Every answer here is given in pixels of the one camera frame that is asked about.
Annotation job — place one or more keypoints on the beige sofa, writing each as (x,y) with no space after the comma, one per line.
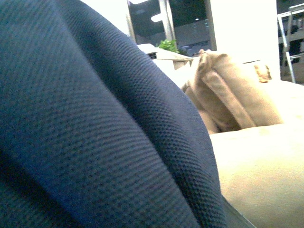
(261,169)

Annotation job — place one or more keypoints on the beige cushion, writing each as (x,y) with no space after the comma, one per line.
(229,95)

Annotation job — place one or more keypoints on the green plant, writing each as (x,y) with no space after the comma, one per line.
(170,45)

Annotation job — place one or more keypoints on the dark blue garment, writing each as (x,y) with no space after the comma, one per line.
(92,133)

